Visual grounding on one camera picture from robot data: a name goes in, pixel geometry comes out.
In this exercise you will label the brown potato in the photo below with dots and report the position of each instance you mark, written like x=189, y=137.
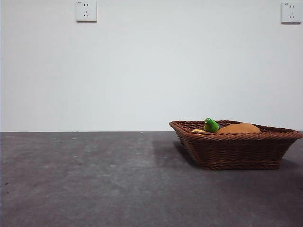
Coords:
x=240, y=128

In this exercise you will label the purple eggplant with green stem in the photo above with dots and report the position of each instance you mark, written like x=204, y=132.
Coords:
x=211, y=125

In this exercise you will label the white wall socket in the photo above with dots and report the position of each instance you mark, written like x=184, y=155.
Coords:
x=291, y=13
x=86, y=11

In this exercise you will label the yellow corn cob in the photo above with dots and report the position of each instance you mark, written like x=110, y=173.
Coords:
x=198, y=130

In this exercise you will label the brown wicker basket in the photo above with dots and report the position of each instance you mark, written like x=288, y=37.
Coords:
x=236, y=151

